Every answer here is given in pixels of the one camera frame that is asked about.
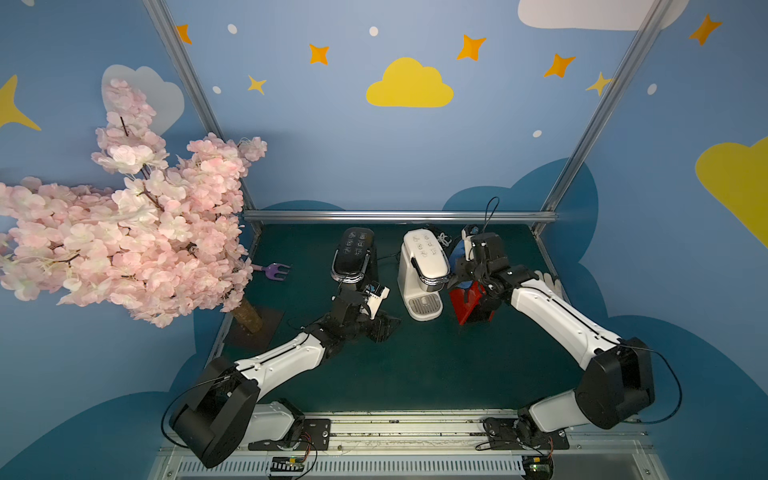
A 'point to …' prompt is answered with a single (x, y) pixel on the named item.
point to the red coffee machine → (466, 299)
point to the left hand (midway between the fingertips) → (393, 313)
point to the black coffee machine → (354, 261)
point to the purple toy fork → (271, 270)
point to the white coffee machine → (423, 270)
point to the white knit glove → (555, 286)
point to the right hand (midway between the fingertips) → (467, 257)
